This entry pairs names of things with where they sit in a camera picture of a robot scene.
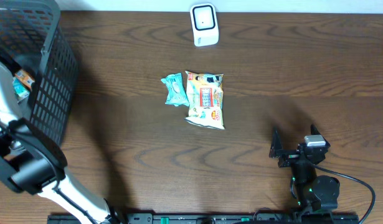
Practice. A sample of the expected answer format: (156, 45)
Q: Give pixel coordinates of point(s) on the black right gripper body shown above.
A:
(289, 157)

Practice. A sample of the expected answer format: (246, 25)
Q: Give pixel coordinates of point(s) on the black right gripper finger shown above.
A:
(314, 130)
(276, 147)

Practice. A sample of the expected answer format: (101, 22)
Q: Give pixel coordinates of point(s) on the yellow snack bag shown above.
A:
(205, 94)

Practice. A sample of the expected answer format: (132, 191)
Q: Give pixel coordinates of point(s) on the teal wet wipes pack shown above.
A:
(176, 93)

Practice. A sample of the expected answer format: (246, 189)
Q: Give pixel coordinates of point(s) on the orange Kleenex tissue pack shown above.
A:
(25, 78)

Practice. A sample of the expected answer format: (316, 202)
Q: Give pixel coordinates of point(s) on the green Kleenex tissue pack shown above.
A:
(20, 90)

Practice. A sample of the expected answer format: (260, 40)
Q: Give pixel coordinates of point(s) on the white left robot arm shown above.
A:
(31, 162)

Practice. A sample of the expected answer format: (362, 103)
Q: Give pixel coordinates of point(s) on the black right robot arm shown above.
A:
(315, 193)

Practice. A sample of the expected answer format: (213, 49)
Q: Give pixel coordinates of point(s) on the white barcode scanner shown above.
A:
(204, 24)

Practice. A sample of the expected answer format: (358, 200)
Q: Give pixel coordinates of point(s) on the grey plastic mesh basket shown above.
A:
(30, 35)

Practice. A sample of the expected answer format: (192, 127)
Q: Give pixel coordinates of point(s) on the black mounting rail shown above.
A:
(147, 218)

